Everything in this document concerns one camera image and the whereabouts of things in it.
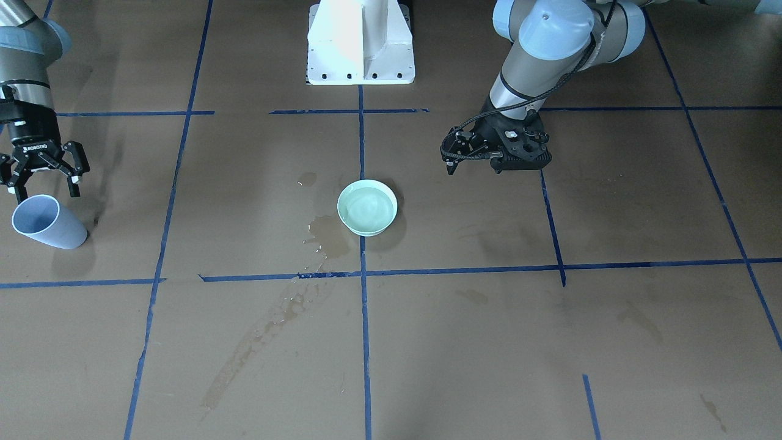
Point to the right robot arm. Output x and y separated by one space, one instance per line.
29 45

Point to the light green bowl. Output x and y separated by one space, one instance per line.
367 207

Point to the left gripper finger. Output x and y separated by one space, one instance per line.
457 141
452 160

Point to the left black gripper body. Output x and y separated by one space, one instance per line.
487 131

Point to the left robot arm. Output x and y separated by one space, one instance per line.
550 41

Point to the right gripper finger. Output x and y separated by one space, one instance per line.
80 166
14 175

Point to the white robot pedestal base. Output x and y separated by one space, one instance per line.
360 42

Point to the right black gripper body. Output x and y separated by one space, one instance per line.
30 133

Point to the blue-grey plastic cup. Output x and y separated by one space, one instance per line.
44 219

